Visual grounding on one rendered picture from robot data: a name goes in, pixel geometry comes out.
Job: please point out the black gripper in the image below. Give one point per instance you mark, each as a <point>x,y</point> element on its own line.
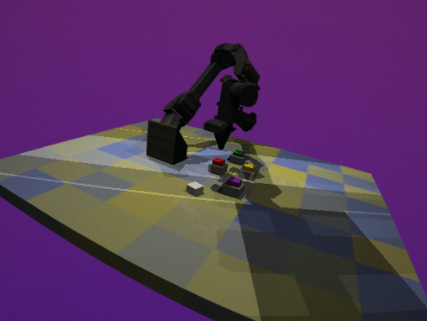
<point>220,126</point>

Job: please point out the yellow button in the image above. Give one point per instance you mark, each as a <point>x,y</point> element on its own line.
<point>248,171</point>

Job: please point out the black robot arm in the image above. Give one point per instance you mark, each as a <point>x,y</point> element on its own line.
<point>243,92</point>

